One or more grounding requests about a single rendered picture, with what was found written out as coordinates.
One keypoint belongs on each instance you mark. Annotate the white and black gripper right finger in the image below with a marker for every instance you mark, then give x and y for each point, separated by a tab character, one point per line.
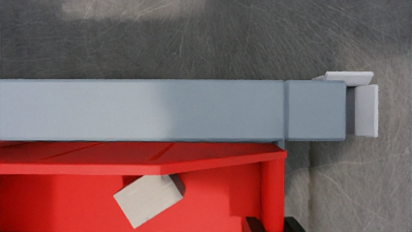
292	225

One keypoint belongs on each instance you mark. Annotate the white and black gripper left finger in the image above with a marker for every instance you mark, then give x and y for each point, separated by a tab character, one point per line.
253	225

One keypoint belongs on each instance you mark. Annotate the grey rectangular block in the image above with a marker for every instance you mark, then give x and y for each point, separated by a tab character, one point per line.
148	195

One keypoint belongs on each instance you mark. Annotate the red bin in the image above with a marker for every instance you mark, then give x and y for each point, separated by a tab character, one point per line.
69	186

